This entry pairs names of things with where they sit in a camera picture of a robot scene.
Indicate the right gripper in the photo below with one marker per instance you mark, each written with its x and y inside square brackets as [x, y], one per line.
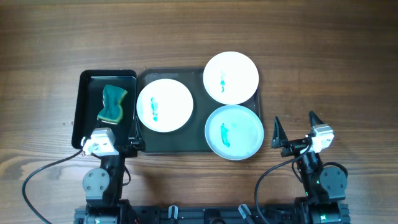
[280, 139]

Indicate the white plate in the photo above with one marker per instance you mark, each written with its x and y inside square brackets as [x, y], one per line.
[164, 105]
[230, 78]

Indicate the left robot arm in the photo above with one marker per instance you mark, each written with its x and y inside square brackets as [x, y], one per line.
[103, 187]

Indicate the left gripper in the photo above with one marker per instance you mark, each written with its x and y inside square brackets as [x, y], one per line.
[129, 150]

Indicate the large dark serving tray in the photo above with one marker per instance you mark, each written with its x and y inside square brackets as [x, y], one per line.
[190, 138]

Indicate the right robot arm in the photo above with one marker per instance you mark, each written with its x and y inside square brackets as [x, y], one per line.
[324, 183]

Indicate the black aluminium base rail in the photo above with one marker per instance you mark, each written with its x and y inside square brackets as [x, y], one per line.
[274, 213]

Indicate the light blue plate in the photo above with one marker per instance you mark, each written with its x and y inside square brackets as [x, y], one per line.
[234, 132]

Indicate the green yellow sponge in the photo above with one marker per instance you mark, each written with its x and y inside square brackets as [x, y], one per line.
[112, 111]

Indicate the small black sponge tray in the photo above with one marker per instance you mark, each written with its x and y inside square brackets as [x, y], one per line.
[90, 102]

